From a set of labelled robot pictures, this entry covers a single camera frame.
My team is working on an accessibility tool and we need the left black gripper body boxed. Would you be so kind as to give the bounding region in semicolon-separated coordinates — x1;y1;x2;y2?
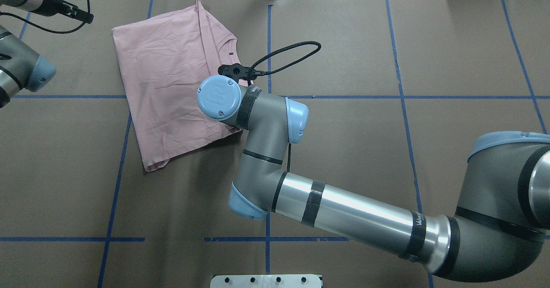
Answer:
54;0;94;24

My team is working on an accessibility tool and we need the pink printed t-shirt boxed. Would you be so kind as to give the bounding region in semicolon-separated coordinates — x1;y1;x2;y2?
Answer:
112;0;239;172

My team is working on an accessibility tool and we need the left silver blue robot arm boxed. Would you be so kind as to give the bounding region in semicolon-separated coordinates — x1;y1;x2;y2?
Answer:
0;0;94;107

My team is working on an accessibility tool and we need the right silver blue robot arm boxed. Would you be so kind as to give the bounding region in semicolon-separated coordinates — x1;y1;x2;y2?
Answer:
287;96;536;287

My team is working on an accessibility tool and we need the left black braided cable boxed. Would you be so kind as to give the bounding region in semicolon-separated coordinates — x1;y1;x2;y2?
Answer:
0;0;92;34

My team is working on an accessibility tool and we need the black braided cable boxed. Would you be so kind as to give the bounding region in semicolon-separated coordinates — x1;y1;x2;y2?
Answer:
247;41;322;172
0;0;92;34

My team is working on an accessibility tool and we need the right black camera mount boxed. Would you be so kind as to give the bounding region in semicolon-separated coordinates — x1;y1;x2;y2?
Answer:
217;63;267;82

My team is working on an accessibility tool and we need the right black braided cable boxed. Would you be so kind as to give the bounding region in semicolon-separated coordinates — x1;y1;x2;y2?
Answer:
247;41;322;172

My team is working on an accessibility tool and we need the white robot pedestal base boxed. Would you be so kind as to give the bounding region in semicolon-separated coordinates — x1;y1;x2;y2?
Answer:
210;274;324;288

